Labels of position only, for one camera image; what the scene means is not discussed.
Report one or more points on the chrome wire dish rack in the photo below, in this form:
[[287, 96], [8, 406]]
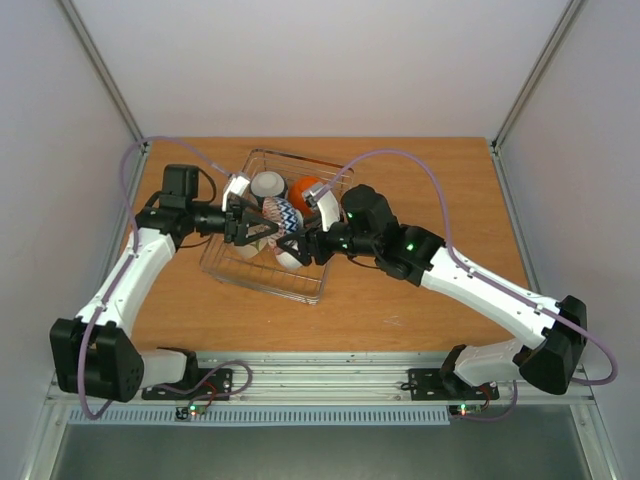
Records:
[[256, 266]]

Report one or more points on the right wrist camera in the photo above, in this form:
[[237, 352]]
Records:
[[320, 198]]

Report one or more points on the aluminium frame post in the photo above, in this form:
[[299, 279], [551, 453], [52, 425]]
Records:
[[551, 47], [77, 24]]

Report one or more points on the red patterned small dish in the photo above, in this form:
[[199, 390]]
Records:
[[284, 214]]

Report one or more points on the aluminium mounting rail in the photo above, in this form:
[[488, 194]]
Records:
[[350, 378]]

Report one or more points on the right aluminium frame post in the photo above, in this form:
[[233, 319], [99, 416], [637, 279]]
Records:
[[551, 47]]

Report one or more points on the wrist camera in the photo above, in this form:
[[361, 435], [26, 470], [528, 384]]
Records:
[[320, 198], [236, 185]]

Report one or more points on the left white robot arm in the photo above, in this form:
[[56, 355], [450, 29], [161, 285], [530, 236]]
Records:
[[93, 353]]

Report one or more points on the right controller board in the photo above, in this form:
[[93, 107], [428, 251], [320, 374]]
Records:
[[467, 410]]

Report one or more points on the controller board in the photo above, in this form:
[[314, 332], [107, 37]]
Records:
[[467, 410], [189, 413]]

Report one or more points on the floral cream bowl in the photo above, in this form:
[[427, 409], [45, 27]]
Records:
[[252, 249]]

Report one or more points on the teal and white bowl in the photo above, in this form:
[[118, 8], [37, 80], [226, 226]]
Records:
[[268, 184]]

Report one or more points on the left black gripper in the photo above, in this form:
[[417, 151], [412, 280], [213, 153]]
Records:
[[239, 233]]

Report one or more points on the left controller board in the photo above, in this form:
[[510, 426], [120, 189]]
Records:
[[189, 413]]

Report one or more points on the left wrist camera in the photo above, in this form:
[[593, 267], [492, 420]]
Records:
[[236, 185]]

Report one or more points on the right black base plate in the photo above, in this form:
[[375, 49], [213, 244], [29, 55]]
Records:
[[426, 384]]

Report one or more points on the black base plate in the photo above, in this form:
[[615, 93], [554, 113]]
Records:
[[426, 384], [220, 382]]

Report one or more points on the left aluminium frame post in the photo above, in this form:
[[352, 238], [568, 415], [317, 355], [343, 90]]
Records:
[[77, 24]]

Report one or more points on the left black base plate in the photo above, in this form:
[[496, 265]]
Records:
[[220, 382]]

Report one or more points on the grey slotted cable duct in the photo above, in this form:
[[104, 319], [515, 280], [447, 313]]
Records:
[[272, 416]]

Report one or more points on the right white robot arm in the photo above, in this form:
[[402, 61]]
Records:
[[548, 335]]

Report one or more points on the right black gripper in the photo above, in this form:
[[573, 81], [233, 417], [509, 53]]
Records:
[[316, 245]]

